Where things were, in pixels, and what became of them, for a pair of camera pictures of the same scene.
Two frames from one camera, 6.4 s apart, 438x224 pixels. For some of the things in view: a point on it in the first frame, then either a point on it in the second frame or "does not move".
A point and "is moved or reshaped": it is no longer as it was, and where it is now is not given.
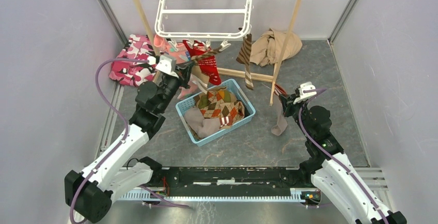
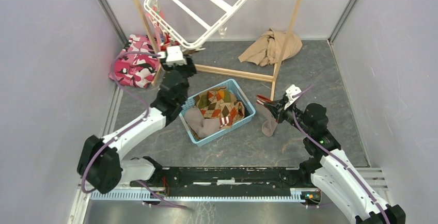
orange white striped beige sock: x=282 y=124 -> x=268 y=125
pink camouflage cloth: x=137 y=74 does not move
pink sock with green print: x=189 y=89 -> x=158 y=18
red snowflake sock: x=207 y=63 -> x=167 y=40
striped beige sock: x=202 y=126 does not move
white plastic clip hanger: x=205 y=8 is moved or reshaped
